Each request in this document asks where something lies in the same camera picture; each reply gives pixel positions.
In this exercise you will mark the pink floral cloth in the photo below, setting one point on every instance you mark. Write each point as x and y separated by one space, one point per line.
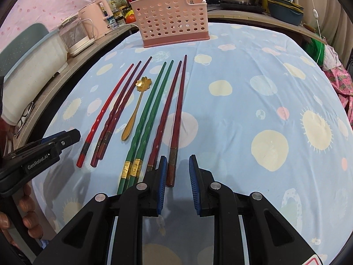
340 88

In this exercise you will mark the black induction cooktop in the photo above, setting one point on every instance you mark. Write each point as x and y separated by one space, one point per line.
242 7

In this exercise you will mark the brown red chopstick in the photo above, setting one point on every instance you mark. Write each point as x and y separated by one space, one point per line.
172 160
158 140

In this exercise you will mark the eyeglasses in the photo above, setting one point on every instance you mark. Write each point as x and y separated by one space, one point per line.
19 124

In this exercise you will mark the printed blue tablecloth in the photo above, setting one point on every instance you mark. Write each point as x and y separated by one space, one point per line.
248 116

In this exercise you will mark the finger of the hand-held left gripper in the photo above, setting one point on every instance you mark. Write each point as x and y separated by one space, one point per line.
70 139
55 136

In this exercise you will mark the white green carton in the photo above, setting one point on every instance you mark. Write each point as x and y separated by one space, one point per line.
117 0

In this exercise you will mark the person's left hand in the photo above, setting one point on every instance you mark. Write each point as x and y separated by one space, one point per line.
27 222

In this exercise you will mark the pink electric kettle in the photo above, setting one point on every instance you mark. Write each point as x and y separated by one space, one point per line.
93 22

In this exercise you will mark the green chopstick gold band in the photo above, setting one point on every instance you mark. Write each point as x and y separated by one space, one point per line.
125 171
135 168

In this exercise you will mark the pink dotted sheet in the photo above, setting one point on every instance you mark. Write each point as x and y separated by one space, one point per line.
41 0

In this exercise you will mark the red tomato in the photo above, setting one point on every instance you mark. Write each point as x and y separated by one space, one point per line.
130 18

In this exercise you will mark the glass kettle white base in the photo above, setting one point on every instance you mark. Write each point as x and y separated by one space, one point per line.
74 37

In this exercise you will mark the pink perforated utensil holder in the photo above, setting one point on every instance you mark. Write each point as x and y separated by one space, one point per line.
165 19

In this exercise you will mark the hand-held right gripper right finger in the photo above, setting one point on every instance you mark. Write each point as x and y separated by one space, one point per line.
194 187

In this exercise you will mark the bright red chopstick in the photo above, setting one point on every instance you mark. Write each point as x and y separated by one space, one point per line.
81 160

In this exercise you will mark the dark red chopstick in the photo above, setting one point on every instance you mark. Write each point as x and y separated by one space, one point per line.
94 161
102 150

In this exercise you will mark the dark blue bowl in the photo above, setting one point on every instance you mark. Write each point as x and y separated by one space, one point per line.
284 15

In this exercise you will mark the green plastic bag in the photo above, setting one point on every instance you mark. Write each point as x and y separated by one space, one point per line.
318 48

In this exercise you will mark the beige curtain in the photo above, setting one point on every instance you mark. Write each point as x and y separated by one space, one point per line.
325 5

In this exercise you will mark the clear bottle blue label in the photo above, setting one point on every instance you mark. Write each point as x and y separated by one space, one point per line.
111 19

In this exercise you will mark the gold flower spoon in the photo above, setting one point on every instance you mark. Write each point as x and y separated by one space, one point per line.
126 135

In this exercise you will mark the white dish box blue lid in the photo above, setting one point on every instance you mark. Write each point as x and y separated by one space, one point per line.
35 60

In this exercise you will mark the yellow bowl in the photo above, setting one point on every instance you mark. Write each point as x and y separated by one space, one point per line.
284 1

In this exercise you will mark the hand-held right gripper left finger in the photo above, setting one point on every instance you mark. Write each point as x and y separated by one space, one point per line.
161 185

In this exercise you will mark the yellow container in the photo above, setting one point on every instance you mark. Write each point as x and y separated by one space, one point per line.
264 3

